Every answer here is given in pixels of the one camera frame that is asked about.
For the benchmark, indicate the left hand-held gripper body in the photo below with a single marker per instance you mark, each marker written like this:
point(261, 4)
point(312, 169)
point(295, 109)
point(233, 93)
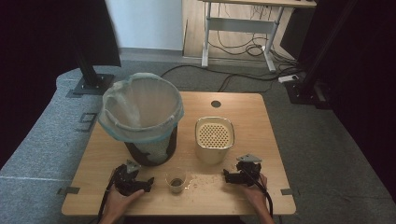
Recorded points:
point(124, 182)

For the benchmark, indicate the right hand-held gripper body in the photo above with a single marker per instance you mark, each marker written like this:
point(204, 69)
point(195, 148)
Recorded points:
point(248, 172)

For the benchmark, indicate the person's left hand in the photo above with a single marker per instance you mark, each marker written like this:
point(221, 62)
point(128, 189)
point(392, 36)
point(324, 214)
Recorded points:
point(120, 202)

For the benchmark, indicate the person's right hand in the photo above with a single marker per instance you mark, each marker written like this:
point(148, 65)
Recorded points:
point(256, 194)

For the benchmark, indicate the black mesh trash can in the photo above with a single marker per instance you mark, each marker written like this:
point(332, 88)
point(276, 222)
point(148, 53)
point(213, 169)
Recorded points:
point(154, 154)

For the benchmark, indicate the scattered brown crumbs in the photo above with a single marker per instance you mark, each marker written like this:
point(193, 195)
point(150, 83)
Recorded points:
point(202, 180)

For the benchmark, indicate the clear plastic cup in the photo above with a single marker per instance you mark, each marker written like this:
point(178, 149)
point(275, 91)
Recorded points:
point(176, 182)

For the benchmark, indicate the cream strainer container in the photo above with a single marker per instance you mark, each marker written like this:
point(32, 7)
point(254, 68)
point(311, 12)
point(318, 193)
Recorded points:
point(214, 137)

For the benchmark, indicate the grey floor tape mark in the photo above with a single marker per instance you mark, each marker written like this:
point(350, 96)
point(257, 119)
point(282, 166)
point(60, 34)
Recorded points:
point(69, 190)

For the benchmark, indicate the trash bin with plastic liner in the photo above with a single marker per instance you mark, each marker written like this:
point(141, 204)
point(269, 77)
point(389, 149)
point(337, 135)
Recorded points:
point(140, 105)

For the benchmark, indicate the white power strip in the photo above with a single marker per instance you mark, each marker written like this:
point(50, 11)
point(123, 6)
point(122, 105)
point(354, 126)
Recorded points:
point(288, 78)

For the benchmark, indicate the black curtain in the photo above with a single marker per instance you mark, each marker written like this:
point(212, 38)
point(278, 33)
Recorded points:
point(358, 62)
point(46, 46)

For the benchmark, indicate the black stand with base plate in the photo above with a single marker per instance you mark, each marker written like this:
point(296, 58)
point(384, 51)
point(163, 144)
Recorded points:
point(306, 87)
point(91, 79)

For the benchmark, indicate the white metal desk frame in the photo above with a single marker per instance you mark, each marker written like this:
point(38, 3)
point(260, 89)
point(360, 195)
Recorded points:
point(239, 25)

